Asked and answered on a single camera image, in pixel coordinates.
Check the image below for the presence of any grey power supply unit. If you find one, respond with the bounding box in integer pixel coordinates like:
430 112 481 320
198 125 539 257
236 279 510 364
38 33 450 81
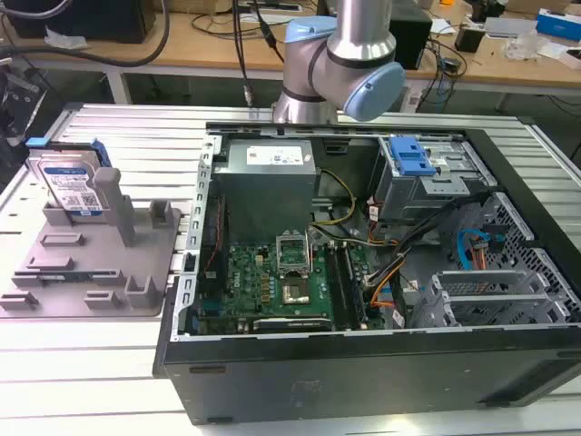
212 138 317 239

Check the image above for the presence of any silver metal drive cage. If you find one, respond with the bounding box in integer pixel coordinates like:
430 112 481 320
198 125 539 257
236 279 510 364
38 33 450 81
368 134 498 223

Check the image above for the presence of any silver expansion slot bracket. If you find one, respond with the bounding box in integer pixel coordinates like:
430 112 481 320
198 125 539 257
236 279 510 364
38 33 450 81
434 270 527 292
446 292 555 314

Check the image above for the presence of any yellow black power wire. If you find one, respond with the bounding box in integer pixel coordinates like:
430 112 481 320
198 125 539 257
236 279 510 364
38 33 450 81
310 168 358 227

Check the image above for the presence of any green motherboard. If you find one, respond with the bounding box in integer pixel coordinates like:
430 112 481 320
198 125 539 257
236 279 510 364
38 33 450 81
199 242 387 334

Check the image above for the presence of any thick grey hose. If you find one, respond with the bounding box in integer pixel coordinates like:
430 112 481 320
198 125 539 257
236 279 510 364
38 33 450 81
0 0 172 68

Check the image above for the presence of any black computer on desk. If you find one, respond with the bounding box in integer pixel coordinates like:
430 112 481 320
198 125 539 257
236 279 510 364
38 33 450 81
5 0 157 45

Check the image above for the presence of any grey parts rack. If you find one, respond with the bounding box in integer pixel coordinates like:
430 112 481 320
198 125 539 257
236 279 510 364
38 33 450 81
0 167 182 320

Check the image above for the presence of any black sleeved wire bundle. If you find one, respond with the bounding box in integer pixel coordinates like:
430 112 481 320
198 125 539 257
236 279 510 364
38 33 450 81
362 193 489 288

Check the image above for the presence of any small black device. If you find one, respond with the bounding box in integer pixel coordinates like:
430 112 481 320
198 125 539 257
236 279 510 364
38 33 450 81
454 24 485 53

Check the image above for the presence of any hard disk in blue carrier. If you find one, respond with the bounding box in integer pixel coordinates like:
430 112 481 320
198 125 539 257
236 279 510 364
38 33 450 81
25 137 113 218

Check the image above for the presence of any open metal socket cover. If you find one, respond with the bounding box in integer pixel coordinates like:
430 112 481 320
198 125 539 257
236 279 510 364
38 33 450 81
274 233 314 279

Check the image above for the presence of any wooden desk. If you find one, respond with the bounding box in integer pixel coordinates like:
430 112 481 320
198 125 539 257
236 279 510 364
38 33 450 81
0 0 581 97

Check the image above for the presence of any black open PC case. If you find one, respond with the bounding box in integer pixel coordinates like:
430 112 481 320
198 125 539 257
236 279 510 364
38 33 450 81
152 120 581 426

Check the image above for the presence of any black cable with connector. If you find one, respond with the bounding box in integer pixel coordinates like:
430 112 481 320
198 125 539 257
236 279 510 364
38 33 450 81
231 0 255 106

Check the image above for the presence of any orange wire bundle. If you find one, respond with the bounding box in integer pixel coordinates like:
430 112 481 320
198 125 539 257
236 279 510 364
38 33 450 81
368 273 395 315

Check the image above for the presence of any blue white cardboard box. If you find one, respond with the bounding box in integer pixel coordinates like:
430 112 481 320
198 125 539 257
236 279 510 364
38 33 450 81
536 7 581 40

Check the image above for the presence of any blue plastic drive bay latch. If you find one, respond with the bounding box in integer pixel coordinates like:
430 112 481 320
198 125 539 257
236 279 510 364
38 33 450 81
389 136 436 178

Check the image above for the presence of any blue SATA wire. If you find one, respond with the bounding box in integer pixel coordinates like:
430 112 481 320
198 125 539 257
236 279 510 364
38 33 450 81
455 229 493 276

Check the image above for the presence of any black box on desk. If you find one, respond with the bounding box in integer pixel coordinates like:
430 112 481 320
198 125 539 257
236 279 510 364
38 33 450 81
389 7 433 71

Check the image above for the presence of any CPU socket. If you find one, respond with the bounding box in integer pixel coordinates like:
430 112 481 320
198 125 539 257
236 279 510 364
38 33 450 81
280 277 310 306

